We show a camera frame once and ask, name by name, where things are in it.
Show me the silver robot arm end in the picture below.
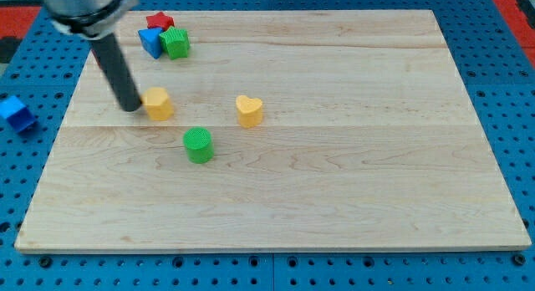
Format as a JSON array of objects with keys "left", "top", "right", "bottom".
[{"left": 43, "top": 0, "right": 140, "bottom": 40}]

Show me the green circle block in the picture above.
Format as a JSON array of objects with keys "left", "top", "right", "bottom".
[{"left": 183, "top": 127, "right": 214, "bottom": 164}]

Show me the yellow hexagon block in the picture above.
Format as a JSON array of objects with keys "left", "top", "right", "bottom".
[{"left": 141, "top": 87, "right": 174, "bottom": 121}]

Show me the wooden board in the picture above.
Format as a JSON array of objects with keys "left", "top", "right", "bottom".
[{"left": 15, "top": 10, "right": 531, "bottom": 254}]

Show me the yellow heart block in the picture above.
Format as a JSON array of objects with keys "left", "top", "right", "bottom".
[{"left": 236, "top": 94, "right": 263, "bottom": 128}]

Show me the blue pentagon block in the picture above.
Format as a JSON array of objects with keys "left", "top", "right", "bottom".
[{"left": 138, "top": 28, "right": 163, "bottom": 59}]

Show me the red star block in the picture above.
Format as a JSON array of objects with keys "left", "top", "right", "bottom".
[{"left": 145, "top": 12, "right": 175, "bottom": 31}]

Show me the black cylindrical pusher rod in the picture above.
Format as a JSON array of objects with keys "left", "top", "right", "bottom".
[{"left": 89, "top": 33, "right": 141, "bottom": 112}]

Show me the blue cube block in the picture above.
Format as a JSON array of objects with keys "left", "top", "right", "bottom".
[{"left": 1, "top": 96, "right": 37, "bottom": 133}]

